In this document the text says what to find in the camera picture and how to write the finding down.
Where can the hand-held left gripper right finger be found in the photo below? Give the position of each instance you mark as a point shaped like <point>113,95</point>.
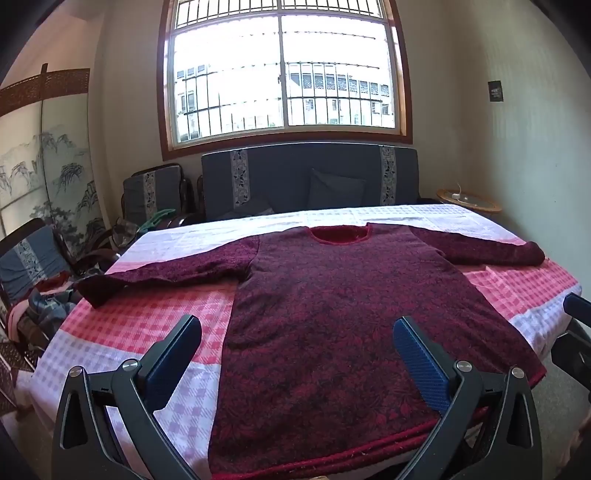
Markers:
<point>422,364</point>

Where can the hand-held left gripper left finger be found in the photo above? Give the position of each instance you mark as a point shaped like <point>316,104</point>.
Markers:
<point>171,364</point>

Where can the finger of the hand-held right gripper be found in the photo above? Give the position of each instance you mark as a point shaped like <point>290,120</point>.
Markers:
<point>579,309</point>
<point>572,357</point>

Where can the dark red patterned sweater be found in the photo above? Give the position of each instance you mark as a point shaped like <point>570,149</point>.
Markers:
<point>323,323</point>

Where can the pile of clothes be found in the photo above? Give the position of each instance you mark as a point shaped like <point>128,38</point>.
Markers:
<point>46,304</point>

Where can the pink white checked blanket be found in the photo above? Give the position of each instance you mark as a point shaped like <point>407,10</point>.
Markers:
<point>138,323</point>

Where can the green cloth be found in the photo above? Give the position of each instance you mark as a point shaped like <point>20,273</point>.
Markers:
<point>154,221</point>

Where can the round wooden side table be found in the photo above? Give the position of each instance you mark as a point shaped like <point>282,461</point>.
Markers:
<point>475,203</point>

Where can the dark wooden lattice stand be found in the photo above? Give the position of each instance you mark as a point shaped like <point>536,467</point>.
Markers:
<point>16,364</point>

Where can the wooden armchair with grey cushion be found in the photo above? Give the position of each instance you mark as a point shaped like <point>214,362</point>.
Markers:
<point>27,263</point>
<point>157,189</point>

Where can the dark blue square cushion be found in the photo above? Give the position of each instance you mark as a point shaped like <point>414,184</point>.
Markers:
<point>334,191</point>

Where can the blue-grey sofa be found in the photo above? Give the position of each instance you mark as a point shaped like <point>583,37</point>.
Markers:
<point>286,175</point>

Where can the painted landscape folding screen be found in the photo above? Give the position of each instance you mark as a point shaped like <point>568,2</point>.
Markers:
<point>60,161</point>

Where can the black wall plate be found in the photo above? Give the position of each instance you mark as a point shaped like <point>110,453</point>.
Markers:
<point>495,91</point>

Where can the barred window with wooden frame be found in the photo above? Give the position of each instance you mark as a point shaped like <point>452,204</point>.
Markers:
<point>231,92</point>

